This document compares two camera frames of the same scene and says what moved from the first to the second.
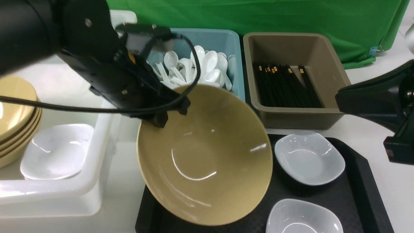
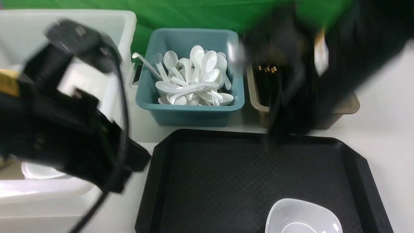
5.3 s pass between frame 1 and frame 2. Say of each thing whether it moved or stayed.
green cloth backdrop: stayed
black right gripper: moved
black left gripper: moved
